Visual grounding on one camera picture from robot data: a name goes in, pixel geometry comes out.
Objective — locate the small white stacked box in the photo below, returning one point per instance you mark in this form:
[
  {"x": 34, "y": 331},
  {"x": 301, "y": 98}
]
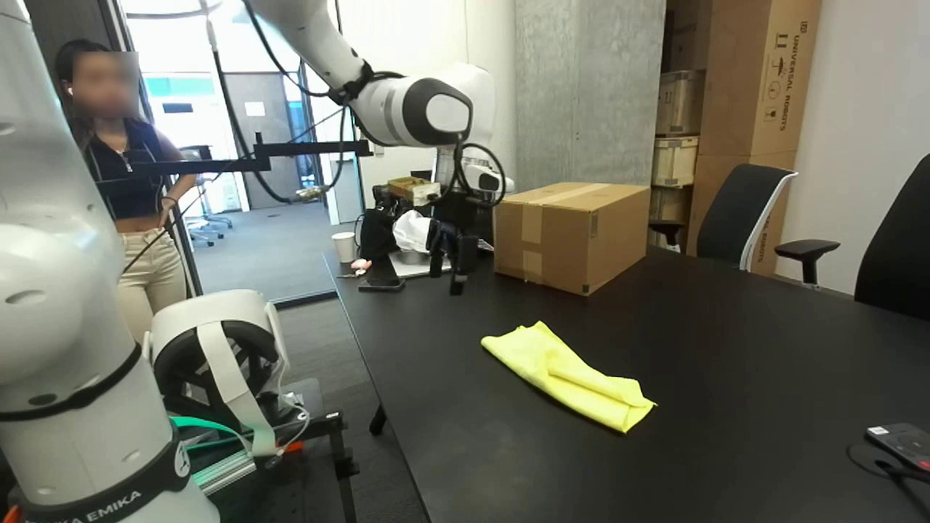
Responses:
[{"x": 676, "y": 161}]

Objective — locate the grey door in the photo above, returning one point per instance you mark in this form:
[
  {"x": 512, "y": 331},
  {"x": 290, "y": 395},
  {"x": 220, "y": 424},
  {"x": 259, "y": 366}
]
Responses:
[{"x": 280, "y": 117}]

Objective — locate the small brown stacked box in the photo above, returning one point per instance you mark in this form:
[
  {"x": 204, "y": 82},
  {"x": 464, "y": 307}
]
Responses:
[{"x": 682, "y": 104}]

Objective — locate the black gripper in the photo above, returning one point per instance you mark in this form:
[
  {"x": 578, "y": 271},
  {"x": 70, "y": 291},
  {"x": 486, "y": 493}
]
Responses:
[{"x": 464, "y": 216}]

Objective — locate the black device stand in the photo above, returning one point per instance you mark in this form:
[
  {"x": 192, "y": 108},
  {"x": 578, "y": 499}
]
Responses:
[{"x": 380, "y": 249}]

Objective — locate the white teal rail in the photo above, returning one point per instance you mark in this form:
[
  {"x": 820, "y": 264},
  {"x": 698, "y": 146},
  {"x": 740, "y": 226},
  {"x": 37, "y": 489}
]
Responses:
[{"x": 227, "y": 470}]

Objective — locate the tan wrist attachment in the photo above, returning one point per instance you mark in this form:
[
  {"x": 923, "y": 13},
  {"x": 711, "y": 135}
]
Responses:
[{"x": 413, "y": 191}]

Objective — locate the black office chair white frame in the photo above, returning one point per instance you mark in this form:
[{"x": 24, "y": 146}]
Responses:
[{"x": 743, "y": 214}]

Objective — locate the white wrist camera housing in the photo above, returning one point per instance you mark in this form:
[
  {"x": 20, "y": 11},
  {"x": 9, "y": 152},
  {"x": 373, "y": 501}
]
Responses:
[{"x": 486, "y": 180}]

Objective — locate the black horizontal stand bar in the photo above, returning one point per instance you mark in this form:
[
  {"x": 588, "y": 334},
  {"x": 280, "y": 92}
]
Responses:
[{"x": 291, "y": 149}]

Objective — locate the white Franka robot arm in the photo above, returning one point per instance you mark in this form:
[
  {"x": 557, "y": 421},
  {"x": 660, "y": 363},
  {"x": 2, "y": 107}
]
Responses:
[{"x": 59, "y": 291}]

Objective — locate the white VR headset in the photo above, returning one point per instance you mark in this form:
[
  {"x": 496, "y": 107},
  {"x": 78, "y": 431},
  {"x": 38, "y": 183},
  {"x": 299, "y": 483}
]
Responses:
[{"x": 220, "y": 309}]

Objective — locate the white paper cup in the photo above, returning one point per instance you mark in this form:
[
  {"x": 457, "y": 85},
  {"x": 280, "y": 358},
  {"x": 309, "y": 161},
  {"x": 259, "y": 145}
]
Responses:
[{"x": 344, "y": 249}]

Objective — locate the white plastic bag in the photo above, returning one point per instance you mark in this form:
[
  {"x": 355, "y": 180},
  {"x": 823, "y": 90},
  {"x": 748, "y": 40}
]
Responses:
[{"x": 412, "y": 235}]

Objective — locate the person in black top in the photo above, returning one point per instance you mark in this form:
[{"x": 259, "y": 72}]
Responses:
[{"x": 126, "y": 185}]

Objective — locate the yellow cloth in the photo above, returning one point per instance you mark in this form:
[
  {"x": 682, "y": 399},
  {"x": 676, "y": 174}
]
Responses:
[{"x": 570, "y": 379}]

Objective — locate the small pink object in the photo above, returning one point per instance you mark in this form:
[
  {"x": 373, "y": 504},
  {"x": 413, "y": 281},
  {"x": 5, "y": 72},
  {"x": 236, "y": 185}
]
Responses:
[{"x": 361, "y": 267}]

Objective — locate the tall brown cardboard box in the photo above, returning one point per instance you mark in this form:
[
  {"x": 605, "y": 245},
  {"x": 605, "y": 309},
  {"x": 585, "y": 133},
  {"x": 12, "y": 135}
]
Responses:
[{"x": 765, "y": 90}]

